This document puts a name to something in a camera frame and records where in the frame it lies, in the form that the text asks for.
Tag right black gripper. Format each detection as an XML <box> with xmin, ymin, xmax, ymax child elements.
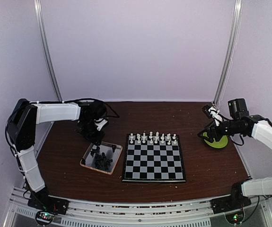
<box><xmin>198</xmin><ymin>118</ymin><xmax>241</xmax><ymax>143</ymax></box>

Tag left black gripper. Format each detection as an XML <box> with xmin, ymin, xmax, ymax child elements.
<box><xmin>80</xmin><ymin>119</ymin><xmax>105</xmax><ymax>146</ymax></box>

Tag wooden tray with mirror base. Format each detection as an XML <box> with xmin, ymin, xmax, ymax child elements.
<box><xmin>79</xmin><ymin>141</ymin><xmax>123</xmax><ymax>175</ymax></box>

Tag black and grey chessboard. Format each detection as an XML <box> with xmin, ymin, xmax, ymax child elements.
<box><xmin>122</xmin><ymin>134</ymin><xmax>186</xmax><ymax>183</ymax></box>

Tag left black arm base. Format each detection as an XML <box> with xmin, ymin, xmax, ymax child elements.
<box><xmin>27</xmin><ymin>197</ymin><xmax>69</xmax><ymax>226</ymax></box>

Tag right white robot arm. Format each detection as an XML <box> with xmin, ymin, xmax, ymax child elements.
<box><xmin>197</xmin><ymin>98</ymin><xmax>272</xmax><ymax>209</ymax></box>

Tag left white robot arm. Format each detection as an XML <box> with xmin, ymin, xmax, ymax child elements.
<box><xmin>5</xmin><ymin>98</ymin><xmax>108</xmax><ymax>192</ymax></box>

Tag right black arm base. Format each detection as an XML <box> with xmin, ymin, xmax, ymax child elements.
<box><xmin>211</xmin><ymin>195</ymin><xmax>251</xmax><ymax>225</ymax></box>

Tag pile of black chess pieces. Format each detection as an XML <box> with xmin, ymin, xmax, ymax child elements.
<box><xmin>90</xmin><ymin>147</ymin><xmax>113</xmax><ymax>171</ymax></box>

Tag green plate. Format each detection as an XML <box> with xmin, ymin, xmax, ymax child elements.
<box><xmin>204</xmin><ymin>135</ymin><xmax>228</xmax><ymax>149</ymax></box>

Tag white queen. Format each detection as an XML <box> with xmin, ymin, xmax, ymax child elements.
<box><xmin>149</xmin><ymin>131</ymin><xmax>153</xmax><ymax>140</ymax></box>

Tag white king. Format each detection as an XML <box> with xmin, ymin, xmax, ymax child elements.
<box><xmin>155</xmin><ymin>131</ymin><xmax>159</xmax><ymax>140</ymax></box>

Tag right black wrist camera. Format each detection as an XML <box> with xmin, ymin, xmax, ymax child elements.
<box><xmin>228</xmin><ymin>98</ymin><xmax>249</xmax><ymax>119</ymax></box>

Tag aluminium front rail frame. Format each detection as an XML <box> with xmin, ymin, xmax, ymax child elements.
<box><xmin>3</xmin><ymin>185</ymin><xmax>272</xmax><ymax>227</ymax></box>

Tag right aluminium frame post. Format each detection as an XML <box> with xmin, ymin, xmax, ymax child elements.
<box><xmin>213</xmin><ymin>0</ymin><xmax>244</xmax><ymax>107</ymax></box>

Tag aluminium frame post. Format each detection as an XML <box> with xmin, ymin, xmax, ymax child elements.
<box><xmin>34</xmin><ymin>0</ymin><xmax>62</xmax><ymax>101</ymax></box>
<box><xmin>213</xmin><ymin>0</ymin><xmax>244</xmax><ymax>107</ymax></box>

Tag left aluminium frame post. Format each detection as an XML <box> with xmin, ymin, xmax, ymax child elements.
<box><xmin>34</xmin><ymin>0</ymin><xmax>62</xmax><ymax>101</ymax></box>

